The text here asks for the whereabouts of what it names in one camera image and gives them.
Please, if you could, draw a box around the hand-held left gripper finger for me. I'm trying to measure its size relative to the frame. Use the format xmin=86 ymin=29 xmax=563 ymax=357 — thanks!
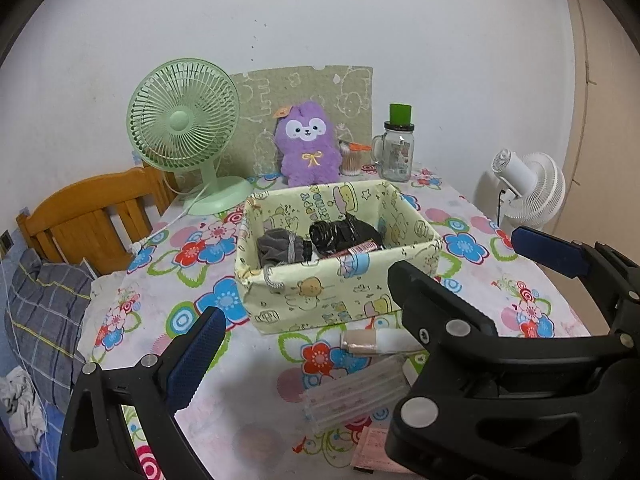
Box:
xmin=56 ymin=306 xmax=227 ymax=480

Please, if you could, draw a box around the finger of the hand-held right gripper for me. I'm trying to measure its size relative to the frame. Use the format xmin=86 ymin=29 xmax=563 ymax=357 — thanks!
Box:
xmin=386 ymin=259 xmax=640 ymax=480
xmin=511 ymin=226 xmax=640 ymax=346

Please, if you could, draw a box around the clear plastic pack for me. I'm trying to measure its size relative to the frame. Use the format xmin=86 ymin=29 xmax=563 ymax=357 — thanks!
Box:
xmin=299 ymin=355 xmax=408 ymax=433

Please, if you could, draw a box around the yellow printed fabric storage box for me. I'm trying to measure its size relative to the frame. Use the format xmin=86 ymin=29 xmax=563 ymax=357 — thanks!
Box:
xmin=234 ymin=180 xmax=443 ymax=336

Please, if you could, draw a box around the black sock bundle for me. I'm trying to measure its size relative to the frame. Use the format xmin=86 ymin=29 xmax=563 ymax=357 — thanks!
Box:
xmin=308 ymin=212 xmax=386 ymax=256

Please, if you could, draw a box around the grey sock bundle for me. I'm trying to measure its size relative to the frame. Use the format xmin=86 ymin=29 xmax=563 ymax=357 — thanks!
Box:
xmin=256 ymin=227 xmax=313 ymax=267

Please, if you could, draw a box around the pink pack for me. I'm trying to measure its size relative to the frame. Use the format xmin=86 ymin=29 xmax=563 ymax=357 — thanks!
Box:
xmin=350 ymin=425 xmax=416 ymax=473

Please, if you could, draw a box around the white floor fan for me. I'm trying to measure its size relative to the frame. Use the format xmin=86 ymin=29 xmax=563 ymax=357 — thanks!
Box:
xmin=475 ymin=148 xmax=566 ymax=228

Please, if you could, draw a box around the blue bed sheet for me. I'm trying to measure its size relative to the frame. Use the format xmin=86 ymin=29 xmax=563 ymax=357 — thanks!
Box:
xmin=0 ymin=350 xmax=76 ymax=461

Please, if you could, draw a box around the beige door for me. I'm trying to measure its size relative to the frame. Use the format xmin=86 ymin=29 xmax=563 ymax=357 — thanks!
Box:
xmin=557 ymin=0 xmax=640 ymax=201

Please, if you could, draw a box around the grey plaid pillow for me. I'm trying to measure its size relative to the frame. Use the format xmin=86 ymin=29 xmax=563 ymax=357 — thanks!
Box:
xmin=4 ymin=247 xmax=93 ymax=406

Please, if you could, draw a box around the glass jar mug green lid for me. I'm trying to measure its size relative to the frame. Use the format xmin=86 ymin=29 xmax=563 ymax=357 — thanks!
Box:
xmin=370 ymin=103 xmax=416 ymax=183

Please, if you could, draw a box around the crumpled white cloth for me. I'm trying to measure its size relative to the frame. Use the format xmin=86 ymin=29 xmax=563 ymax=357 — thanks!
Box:
xmin=0 ymin=365 xmax=48 ymax=453

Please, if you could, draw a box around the cotton swab jar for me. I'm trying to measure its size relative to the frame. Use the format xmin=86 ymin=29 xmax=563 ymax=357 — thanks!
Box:
xmin=338 ymin=139 xmax=373 ymax=177

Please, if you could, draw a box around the purple plush toy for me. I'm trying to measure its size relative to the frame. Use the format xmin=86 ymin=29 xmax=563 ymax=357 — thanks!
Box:
xmin=273 ymin=101 xmax=343 ymax=187

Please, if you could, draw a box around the green desk fan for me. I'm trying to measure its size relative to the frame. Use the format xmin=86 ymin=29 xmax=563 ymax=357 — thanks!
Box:
xmin=126 ymin=58 xmax=253 ymax=216

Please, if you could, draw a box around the green printed board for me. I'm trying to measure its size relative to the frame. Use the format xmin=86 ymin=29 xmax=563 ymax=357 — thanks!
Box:
xmin=229 ymin=64 xmax=375 ymax=177

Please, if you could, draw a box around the white fan cord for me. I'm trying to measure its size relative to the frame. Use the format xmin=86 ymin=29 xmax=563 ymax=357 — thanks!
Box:
xmin=131 ymin=182 xmax=211 ymax=253

